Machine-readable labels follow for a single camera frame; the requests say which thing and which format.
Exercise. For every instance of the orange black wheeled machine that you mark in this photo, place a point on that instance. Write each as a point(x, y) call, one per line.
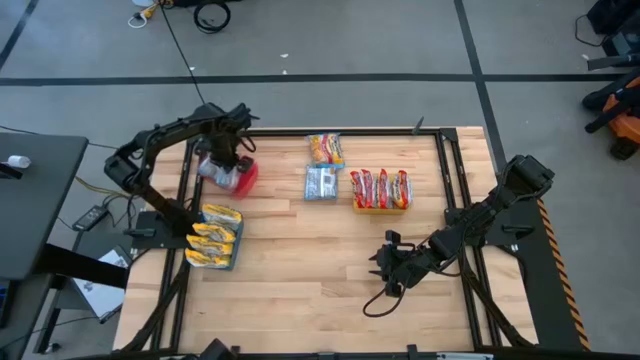
point(625, 120)

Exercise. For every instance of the small white bottle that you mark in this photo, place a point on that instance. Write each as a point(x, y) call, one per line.
point(20, 161)

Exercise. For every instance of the pink plastic bin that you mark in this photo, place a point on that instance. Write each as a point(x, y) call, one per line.
point(247, 182)

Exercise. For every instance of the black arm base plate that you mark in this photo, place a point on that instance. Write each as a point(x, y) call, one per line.
point(160, 243)

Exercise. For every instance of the yellow plastic bin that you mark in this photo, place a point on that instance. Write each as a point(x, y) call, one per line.
point(380, 210)

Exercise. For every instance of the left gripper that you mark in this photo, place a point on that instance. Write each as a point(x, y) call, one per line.
point(225, 142)

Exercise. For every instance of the blue less-sodium beef ramen pack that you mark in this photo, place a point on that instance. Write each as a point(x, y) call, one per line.
point(209, 170)
point(233, 181)
point(222, 177)
point(321, 183)

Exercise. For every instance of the black aluminium table frame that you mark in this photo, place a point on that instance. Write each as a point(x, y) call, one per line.
point(350, 132)

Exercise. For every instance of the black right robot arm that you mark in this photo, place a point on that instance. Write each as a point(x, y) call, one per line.
point(480, 215)

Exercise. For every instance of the white paper booklet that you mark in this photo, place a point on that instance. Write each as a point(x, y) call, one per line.
point(102, 295)

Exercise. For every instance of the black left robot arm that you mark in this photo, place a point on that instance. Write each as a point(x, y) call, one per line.
point(165, 132)

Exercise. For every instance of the red orange ramen noodle pack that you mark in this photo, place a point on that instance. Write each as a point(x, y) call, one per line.
point(383, 187)
point(402, 189)
point(368, 187)
point(326, 150)
point(356, 187)

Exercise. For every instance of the black base plate hazard stripes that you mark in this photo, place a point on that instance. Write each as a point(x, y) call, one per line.
point(545, 300)

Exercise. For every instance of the black equipment pile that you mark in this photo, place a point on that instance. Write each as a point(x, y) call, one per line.
point(620, 20)

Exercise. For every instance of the dark grey desk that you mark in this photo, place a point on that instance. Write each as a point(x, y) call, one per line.
point(40, 215)

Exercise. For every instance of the teal plastic bin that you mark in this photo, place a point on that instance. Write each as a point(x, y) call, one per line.
point(239, 245)

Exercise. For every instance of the black power adapter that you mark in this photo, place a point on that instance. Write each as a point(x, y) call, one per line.
point(90, 218)

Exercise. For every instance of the black frame clamp lever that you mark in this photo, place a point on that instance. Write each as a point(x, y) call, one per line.
point(418, 126)

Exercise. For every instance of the white label strip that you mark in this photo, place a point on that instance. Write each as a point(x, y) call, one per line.
point(465, 356)

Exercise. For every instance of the yellow creamy chicken ramen pack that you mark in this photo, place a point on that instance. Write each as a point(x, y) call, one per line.
point(207, 259)
point(222, 215)
point(214, 232)
point(209, 246)

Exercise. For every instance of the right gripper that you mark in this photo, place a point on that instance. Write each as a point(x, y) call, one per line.
point(405, 262)

